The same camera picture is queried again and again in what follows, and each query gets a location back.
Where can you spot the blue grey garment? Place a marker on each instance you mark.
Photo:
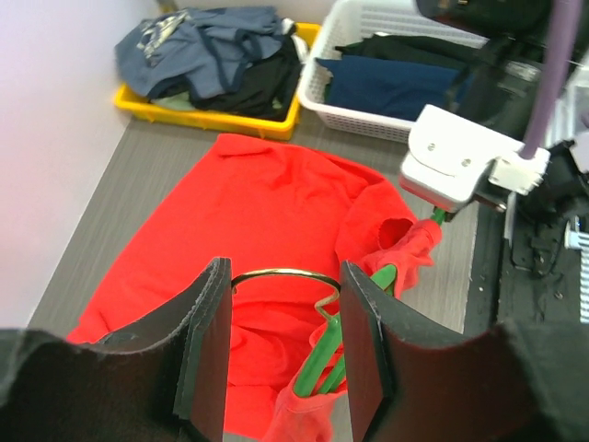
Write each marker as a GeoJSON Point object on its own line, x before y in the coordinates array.
{"type": "Point", "coordinates": [204, 52]}

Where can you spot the green clothes hanger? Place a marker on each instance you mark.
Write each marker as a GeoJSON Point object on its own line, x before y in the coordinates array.
{"type": "Point", "coordinates": [392, 269]}

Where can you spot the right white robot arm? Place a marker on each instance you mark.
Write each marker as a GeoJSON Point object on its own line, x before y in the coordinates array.
{"type": "Point", "coordinates": [498, 87]}

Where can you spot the black garment in tray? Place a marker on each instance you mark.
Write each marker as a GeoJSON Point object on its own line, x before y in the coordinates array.
{"type": "Point", "coordinates": [267, 87]}

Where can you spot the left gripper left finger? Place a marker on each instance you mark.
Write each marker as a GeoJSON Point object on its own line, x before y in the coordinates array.
{"type": "Point", "coordinates": [160, 378]}

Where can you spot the yellow plastic tray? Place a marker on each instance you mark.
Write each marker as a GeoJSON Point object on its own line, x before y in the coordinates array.
{"type": "Point", "coordinates": [177, 109]}

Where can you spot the red tank top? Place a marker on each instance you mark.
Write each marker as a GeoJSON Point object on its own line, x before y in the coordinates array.
{"type": "Point", "coordinates": [265, 205]}

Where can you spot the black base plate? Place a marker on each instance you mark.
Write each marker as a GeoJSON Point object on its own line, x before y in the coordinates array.
{"type": "Point", "coordinates": [527, 271]}

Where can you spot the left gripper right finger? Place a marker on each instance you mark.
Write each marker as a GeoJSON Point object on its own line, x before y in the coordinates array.
{"type": "Point", "coordinates": [412, 379]}

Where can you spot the navy garment in basket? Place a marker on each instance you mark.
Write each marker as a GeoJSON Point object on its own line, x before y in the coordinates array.
{"type": "Point", "coordinates": [395, 89]}

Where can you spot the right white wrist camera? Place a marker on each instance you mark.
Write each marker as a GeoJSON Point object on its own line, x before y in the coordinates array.
{"type": "Point", "coordinates": [450, 158]}

